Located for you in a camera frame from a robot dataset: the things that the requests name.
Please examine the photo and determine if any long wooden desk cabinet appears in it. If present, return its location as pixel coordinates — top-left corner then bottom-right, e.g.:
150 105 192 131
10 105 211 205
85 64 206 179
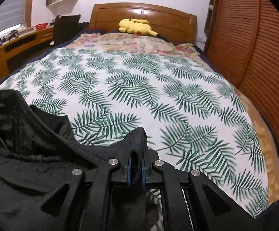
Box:
0 27 53 80

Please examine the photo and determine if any yellow Pikachu plush toy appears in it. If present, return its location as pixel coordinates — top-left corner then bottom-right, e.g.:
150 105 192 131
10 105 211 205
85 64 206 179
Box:
119 19 158 37

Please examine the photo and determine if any red basket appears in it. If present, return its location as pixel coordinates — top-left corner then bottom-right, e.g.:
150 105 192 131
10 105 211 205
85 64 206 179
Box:
35 23 48 31

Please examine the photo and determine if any grey window blind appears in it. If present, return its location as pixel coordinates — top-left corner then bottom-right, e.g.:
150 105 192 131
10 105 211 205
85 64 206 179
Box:
0 0 26 32

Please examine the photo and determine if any palm leaf print bedsheet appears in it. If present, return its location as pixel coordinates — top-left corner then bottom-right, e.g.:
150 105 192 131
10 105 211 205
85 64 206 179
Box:
0 48 268 217

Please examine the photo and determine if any brown louvered wardrobe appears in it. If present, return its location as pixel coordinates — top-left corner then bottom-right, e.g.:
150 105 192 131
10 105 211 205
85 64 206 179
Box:
207 0 279 142

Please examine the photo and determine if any black gadget on desk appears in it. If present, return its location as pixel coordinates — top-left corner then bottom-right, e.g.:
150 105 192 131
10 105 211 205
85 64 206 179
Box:
0 30 19 47

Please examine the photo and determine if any black jacket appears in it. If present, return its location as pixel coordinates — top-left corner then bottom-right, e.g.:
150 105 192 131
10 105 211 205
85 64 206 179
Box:
0 90 159 230

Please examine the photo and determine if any dark wooden chair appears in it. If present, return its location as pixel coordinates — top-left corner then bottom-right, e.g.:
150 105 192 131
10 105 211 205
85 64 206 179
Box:
53 15 81 45

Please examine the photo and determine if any wooden bed headboard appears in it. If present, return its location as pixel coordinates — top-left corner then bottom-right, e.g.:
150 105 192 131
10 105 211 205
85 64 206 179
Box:
89 3 197 44

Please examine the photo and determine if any floral quilt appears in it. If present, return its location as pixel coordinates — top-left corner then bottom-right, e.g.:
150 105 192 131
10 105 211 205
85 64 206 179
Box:
66 32 203 59

